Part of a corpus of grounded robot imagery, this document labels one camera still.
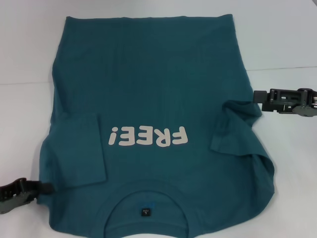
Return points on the teal t-shirt with FREE print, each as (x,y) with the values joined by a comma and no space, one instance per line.
(148,99)

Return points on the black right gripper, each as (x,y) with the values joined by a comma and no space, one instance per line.
(306,107)

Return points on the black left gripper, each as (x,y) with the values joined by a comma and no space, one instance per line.
(12,196)

